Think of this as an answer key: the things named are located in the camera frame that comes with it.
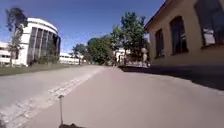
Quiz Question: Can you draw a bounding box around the pale cobblestone strip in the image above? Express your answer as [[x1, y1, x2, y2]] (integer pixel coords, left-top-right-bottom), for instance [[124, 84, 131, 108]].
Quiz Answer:
[[0, 68, 103, 128]]

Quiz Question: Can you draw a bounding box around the tall thin tree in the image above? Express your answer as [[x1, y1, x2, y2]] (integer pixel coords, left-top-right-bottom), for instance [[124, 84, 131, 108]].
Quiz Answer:
[[5, 7, 29, 68]]

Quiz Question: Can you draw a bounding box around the low white building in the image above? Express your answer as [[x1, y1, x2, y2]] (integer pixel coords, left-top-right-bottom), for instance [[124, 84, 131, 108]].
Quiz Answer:
[[0, 41, 18, 65]]

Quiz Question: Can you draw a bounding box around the white round building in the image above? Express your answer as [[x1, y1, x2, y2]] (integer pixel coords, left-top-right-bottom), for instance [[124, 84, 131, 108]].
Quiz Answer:
[[15, 17, 62, 67]]

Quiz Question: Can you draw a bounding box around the long yellow building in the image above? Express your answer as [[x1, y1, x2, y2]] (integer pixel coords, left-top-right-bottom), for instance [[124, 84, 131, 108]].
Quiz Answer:
[[144, 0, 224, 68]]

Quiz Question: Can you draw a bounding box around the distant white building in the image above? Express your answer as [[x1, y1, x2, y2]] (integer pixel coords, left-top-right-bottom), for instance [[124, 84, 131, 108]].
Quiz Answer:
[[58, 51, 85, 66]]

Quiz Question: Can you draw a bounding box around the grey asphalt road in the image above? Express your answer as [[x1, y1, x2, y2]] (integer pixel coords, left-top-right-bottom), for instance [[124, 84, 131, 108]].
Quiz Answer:
[[19, 64, 224, 128]]

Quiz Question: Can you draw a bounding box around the pale grey pavement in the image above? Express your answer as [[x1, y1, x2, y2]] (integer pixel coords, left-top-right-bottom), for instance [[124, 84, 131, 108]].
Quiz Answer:
[[0, 64, 104, 109]]

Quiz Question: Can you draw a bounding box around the group of green trees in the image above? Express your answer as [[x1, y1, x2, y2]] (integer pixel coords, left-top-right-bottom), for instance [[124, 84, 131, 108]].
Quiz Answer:
[[70, 11, 150, 67]]

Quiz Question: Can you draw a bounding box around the grass strip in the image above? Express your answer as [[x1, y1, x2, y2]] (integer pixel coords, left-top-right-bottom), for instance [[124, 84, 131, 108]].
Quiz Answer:
[[0, 63, 73, 77]]

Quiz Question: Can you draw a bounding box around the robot's own part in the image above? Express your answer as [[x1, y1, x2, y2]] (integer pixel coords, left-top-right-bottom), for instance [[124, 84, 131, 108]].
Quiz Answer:
[[57, 94, 65, 127]]

